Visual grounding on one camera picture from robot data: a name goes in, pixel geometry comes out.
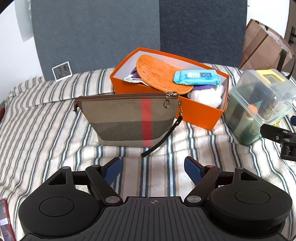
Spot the white wall sheet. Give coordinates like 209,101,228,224
17,0,35,42

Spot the blue wet wipe pack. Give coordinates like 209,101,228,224
173,70,221,86

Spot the dark grey felt panel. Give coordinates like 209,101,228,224
159,0,247,67

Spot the brown paper bag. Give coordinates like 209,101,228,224
239,19,295,75

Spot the light grey felt panel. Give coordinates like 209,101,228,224
31,0,161,80

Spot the clear plastic storage container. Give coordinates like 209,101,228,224
225,69,296,146

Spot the orange silicone honeycomb mat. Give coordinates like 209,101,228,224
136,54,195,95

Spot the white plush toy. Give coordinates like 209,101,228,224
187,85,226,108

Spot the light blue face mask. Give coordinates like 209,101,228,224
123,75,142,83

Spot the orange cardboard box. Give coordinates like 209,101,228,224
109,47,230,131

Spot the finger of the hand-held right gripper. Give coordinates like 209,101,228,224
260,124,296,142

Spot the black smartphone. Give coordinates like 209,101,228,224
0,198,16,241

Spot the purple soft cloth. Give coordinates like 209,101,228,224
129,67,216,91

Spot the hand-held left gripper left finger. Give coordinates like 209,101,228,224
47,157,123,206

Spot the striped bed blanket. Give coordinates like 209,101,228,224
0,62,296,241

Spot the striped canvas zip pouch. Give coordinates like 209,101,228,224
73,91,183,157

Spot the white digital clock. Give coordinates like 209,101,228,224
51,61,73,81

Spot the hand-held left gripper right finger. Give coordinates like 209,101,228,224
183,156,255,206

